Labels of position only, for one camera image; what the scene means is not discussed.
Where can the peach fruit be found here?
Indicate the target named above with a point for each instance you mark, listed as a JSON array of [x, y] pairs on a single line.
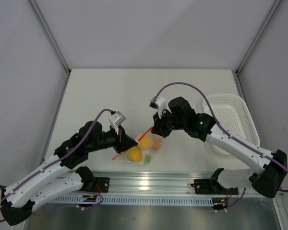
[[157, 144]]

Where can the right aluminium frame post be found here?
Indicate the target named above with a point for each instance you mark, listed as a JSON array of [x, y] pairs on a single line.
[[274, 9]]

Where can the orange fruit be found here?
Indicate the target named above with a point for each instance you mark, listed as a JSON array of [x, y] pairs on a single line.
[[145, 143]]

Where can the slotted white cable duct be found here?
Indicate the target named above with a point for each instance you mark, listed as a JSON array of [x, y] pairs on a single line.
[[139, 200]]

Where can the left aluminium frame post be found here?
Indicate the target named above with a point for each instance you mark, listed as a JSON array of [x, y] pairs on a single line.
[[33, 4]]

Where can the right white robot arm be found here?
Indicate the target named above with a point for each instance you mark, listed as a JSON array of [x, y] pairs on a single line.
[[266, 169]]

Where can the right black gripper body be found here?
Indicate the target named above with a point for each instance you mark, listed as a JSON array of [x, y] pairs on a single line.
[[167, 123]]

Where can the white cauliflower with leaves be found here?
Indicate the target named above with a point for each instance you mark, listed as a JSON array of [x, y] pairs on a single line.
[[146, 157]]

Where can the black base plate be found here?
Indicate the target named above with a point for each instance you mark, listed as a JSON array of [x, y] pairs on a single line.
[[100, 185], [210, 187]]

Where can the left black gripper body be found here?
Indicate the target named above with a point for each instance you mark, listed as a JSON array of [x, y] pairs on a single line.
[[112, 138]]

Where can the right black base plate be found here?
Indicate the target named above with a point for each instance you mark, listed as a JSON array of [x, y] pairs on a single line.
[[210, 187]]

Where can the yellow green mango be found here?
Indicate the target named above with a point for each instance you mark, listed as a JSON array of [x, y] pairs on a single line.
[[134, 155]]

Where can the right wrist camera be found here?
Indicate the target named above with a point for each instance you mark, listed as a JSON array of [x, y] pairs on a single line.
[[158, 103]]

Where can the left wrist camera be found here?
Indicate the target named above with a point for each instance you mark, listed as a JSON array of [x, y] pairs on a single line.
[[116, 119]]

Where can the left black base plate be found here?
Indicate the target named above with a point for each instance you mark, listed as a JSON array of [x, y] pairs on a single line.
[[100, 185]]

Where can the clear zip top bag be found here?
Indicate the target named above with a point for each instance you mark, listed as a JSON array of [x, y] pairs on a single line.
[[121, 158]]

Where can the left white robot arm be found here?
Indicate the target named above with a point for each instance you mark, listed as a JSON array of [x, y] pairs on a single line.
[[62, 173]]

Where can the aluminium frame post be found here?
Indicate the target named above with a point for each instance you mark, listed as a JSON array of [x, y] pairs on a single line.
[[33, 4], [274, 9]]

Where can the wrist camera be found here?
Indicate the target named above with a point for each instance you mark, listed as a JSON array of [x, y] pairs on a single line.
[[116, 119], [158, 103]]

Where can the aluminium mounting rail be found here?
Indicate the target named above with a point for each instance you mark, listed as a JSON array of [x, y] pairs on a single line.
[[152, 183]]

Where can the white perforated plastic basket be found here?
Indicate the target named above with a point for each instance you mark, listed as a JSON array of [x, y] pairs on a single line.
[[232, 112]]

